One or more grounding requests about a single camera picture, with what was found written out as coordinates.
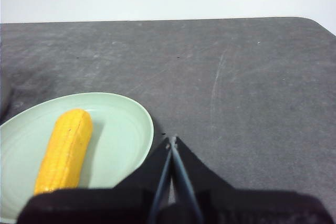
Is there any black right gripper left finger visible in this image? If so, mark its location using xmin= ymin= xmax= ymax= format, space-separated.
xmin=17 ymin=137 xmax=173 ymax=224

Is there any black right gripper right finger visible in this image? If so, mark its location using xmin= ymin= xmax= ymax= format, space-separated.
xmin=173 ymin=136 xmax=336 ymax=224

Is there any yellow corn cob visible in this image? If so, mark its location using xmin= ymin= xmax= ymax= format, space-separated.
xmin=34 ymin=108 xmax=93 ymax=196

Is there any pale green round plate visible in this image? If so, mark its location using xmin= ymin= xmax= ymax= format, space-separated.
xmin=0 ymin=92 xmax=155 ymax=223

